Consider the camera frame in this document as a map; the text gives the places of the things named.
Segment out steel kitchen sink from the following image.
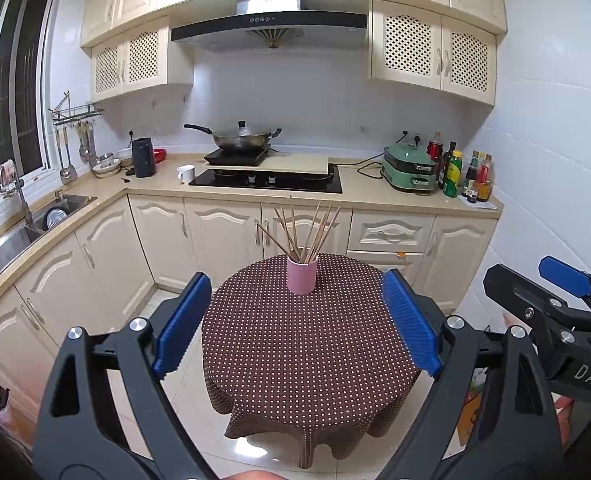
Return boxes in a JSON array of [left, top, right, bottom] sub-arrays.
[[0, 194, 97, 285]]

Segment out black built-in gas hob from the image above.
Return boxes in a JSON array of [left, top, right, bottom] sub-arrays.
[[188, 165, 343, 195]]

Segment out beige kitchen countertop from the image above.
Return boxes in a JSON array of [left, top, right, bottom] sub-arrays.
[[0, 152, 505, 306]]

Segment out cluster of condiment bottles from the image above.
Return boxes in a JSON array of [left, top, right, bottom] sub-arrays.
[[427, 131, 495, 205]]

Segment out black electric kettle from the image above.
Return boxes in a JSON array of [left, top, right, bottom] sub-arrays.
[[132, 137, 157, 179]]

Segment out black portable induction cooker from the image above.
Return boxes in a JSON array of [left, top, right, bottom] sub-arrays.
[[204, 146, 280, 165]]

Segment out black wok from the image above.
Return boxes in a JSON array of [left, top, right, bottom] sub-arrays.
[[184, 122, 282, 155]]

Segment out cream lower kitchen cabinets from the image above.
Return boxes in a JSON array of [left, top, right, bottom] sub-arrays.
[[0, 192, 503, 441]]

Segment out stack of bowls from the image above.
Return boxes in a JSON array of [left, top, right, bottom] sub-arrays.
[[90, 149, 135, 178]]

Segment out cream wall cabinets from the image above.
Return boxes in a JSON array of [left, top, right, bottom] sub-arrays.
[[80, 0, 509, 107]]

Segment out metal ladle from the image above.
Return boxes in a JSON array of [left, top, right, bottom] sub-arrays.
[[78, 122, 96, 163]]

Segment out brown polka dot tablecloth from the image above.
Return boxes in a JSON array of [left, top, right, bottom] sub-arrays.
[[201, 252, 429, 470]]

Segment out metal slotted spatula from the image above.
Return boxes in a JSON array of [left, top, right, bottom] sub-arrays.
[[55, 129, 78, 185]]

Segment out black glass range hood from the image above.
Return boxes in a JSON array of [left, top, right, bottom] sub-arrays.
[[170, 0, 369, 52]]

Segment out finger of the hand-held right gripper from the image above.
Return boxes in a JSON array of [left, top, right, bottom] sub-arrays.
[[538, 255, 591, 322], [483, 262, 591, 377]]

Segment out steel kitchen faucet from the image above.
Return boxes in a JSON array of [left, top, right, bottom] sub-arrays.
[[0, 160, 35, 228]]

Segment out green electric cooker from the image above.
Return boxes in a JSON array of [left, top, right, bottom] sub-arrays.
[[379, 141, 439, 193]]

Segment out pink cup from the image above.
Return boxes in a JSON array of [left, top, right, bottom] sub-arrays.
[[286, 254, 319, 296]]

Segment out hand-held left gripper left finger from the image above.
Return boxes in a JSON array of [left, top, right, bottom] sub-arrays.
[[32, 271, 218, 480]]

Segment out beige cutting board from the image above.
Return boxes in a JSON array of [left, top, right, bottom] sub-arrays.
[[204, 152, 331, 177]]

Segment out glass wok lid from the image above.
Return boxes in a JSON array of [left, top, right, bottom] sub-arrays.
[[215, 120, 271, 139]]

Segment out bundle of wooden chopsticks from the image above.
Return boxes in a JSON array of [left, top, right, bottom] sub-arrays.
[[256, 195, 341, 265]]

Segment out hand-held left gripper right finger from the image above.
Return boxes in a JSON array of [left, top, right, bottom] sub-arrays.
[[375, 268, 565, 480]]

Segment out kitchen window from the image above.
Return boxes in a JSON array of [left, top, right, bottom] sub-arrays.
[[0, 0, 58, 206]]

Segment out metal wall utensil rail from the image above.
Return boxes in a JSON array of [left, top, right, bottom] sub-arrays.
[[50, 91, 105, 126]]

